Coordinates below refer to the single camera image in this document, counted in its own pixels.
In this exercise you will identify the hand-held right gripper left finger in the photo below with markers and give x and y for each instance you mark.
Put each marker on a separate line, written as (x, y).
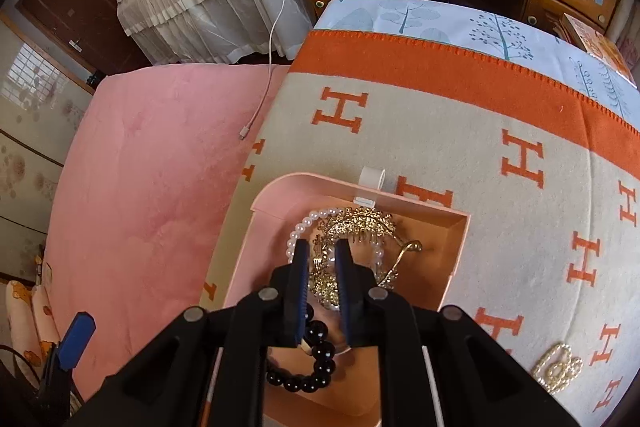
(300, 289)

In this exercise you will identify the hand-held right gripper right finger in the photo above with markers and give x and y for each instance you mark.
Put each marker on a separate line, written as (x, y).
(346, 294)

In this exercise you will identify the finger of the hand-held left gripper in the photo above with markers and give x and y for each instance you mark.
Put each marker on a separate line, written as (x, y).
(75, 337)

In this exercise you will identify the gold hair comb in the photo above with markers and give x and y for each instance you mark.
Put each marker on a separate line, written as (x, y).
(365, 219)

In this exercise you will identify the pink jewelry tray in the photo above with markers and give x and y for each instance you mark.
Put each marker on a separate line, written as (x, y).
(435, 267)

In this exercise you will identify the cartoon print pillow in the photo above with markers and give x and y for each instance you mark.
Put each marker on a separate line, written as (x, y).
(20, 322)

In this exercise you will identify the gold curved hairpin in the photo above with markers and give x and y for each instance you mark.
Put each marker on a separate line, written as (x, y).
(407, 248)

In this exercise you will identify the pink plush blanket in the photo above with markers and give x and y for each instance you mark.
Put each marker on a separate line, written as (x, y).
(150, 182)

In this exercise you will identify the orange and cream patterned blanket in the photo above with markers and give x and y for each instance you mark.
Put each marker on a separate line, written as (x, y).
(450, 132)

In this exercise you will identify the floral sliding panel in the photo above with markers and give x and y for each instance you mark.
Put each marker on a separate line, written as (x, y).
(30, 147)

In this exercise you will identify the brown wooden door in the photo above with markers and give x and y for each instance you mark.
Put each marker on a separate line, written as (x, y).
(60, 7)

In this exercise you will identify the orange picture book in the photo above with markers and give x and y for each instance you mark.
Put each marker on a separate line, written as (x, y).
(600, 47)

